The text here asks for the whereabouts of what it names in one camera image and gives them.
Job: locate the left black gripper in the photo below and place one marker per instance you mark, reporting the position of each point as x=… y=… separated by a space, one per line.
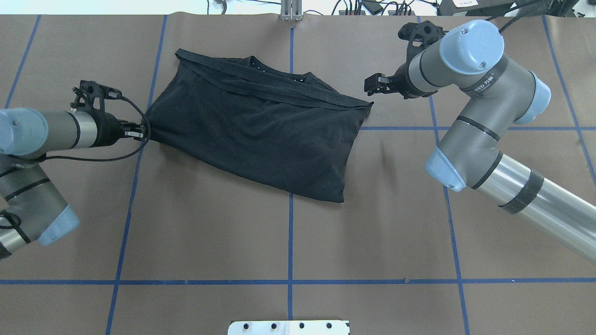
x=106 y=128

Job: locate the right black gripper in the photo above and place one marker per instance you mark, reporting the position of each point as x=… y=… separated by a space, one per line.
x=403 y=83

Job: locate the black graphic t-shirt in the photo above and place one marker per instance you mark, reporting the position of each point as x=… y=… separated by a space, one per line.
x=290 y=131

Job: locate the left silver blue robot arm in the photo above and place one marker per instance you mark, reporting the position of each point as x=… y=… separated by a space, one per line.
x=36 y=209

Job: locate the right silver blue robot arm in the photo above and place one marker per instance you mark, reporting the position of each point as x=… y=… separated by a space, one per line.
x=501 y=93

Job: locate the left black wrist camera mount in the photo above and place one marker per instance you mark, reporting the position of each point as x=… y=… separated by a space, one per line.
x=91 y=97

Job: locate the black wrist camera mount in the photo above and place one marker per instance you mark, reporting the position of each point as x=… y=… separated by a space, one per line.
x=419 y=37
x=91 y=97

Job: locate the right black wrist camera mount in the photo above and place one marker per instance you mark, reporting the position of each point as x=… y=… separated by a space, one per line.
x=419 y=37

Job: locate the aluminium frame post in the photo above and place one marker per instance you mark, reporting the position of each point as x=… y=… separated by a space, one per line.
x=291 y=10

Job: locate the white central pedestal column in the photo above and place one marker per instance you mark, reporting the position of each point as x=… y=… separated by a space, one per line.
x=290 y=327

